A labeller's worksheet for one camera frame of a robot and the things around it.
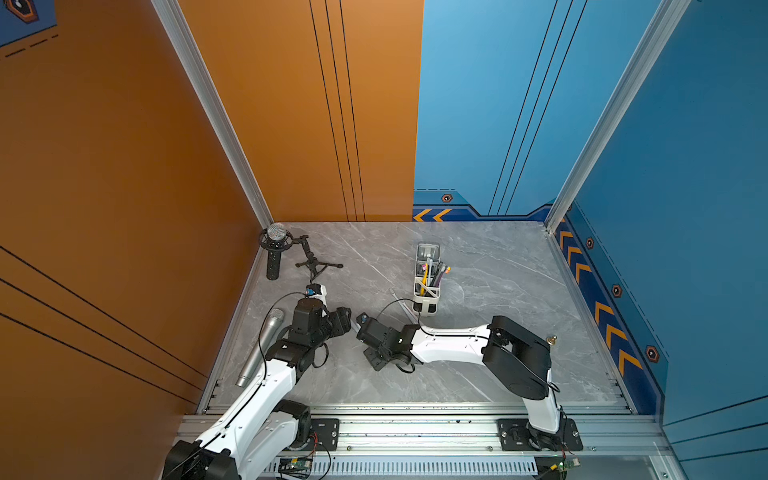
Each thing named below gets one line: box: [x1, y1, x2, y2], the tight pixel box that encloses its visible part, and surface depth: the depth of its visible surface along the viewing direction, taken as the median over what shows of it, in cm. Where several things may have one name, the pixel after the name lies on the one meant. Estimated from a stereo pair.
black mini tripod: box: [295, 235, 343, 284], surface depth 99 cm
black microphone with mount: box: [259, 222, 293, 281], surface depth 88 cm
